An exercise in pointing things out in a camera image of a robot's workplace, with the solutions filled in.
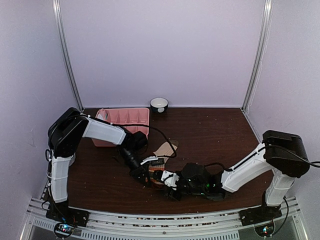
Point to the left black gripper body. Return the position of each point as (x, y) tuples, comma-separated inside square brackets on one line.
[(141, 169)]

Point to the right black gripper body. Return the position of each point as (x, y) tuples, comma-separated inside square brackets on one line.
[(194, 191)]

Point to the beige striped ribbed sock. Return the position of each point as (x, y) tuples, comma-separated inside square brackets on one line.
[(163, 150)]

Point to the pink sock with teal patches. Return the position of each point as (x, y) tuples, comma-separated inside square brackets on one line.
[(102, 114)]

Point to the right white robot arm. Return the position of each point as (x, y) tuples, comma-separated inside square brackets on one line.
[(280, 152)]

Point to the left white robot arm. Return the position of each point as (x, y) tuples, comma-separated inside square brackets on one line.
[(64, 137)]

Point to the pink divided organizer tray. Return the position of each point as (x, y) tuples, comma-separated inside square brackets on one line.
[(123, 116)]

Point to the black and white bowl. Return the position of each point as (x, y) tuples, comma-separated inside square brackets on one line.
[(159, 105)]

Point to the right round control board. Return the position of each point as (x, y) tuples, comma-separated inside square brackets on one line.
[(265, 230)]

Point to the round control board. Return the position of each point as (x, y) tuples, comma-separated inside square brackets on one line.
[(63, 230), (265, 230)]

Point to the left round control board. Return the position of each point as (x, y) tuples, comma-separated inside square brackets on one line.
[(63, 230)]

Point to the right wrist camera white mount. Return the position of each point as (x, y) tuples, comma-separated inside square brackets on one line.
[(167, 178)]

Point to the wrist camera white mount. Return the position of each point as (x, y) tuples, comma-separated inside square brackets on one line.
[(153, 161), (167, 178)]

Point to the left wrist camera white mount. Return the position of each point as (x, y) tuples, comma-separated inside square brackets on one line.
[(153, 161)]

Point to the aluminium front rail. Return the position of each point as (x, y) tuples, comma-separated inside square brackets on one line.
[(218, 225)]

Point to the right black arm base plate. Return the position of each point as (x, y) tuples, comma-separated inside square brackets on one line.
[(260, 214)]

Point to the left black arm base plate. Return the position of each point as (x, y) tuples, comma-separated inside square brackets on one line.
[(71, 216)]

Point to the right aluminium frame post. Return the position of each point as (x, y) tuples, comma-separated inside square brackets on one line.
[(261, 46)]

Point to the aluminium frame post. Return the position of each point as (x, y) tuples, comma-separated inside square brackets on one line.
[(261, 46), (65, 53)]

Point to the left aluminium frame post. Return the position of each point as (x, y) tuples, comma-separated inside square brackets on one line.
[(65, 53)]

